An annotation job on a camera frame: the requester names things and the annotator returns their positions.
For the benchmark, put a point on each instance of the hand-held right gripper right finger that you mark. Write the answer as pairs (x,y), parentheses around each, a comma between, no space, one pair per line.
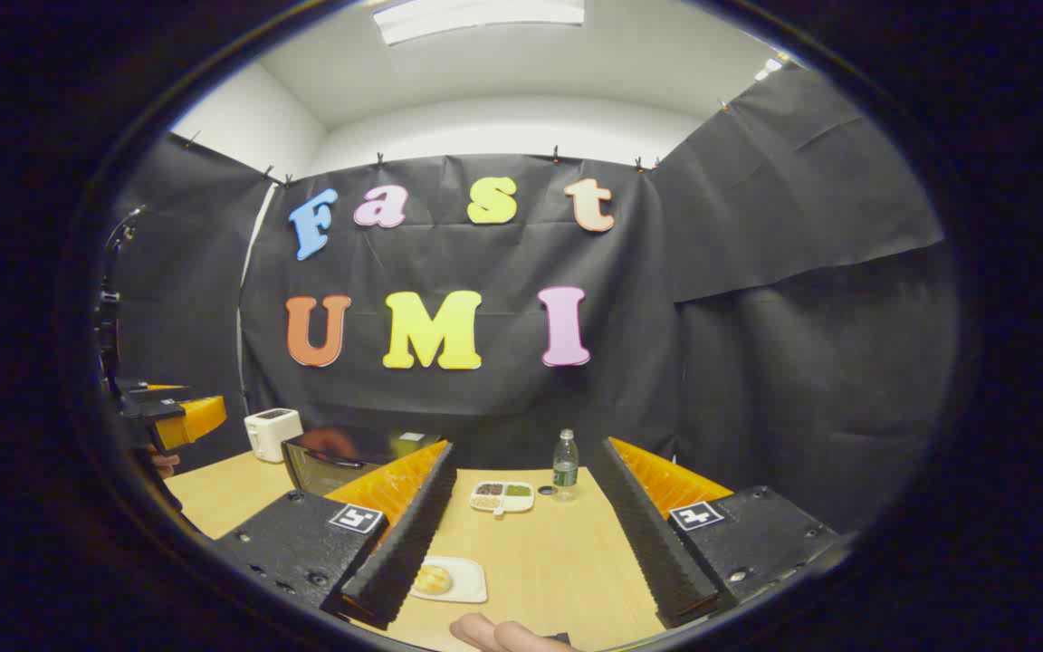
(648,534)

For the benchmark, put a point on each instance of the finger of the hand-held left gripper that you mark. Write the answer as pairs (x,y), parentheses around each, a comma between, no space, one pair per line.
(196,418)
(155,393)

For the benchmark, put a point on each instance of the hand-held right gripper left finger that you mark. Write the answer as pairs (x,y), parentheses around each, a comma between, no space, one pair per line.
(404,543)

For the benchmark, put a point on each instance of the round bread bun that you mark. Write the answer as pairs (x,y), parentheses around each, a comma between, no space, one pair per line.
(433,580)

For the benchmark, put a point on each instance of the black electric oven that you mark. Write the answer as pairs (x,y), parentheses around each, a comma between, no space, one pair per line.
(340,457)

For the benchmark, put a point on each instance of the white rectangular plate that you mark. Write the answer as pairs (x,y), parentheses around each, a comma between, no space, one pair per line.
(469,580)

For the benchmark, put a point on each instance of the white toaster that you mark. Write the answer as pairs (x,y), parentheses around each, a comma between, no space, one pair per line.
(270,433)

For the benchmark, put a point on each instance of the clear water bottle green label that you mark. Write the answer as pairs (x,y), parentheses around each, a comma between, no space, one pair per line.
(565,466)

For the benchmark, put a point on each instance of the white divided snack tray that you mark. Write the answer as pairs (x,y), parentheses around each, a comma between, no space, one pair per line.
(502,496)

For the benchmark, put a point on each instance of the black backdrop cloth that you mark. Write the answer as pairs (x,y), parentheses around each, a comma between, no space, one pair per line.
(757,317)

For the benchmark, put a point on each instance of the small ceiling light panel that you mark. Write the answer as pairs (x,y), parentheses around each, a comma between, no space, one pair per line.
(768,69)

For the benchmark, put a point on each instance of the long ceiling light panel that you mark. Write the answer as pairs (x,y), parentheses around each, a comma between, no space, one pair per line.
(476,16)

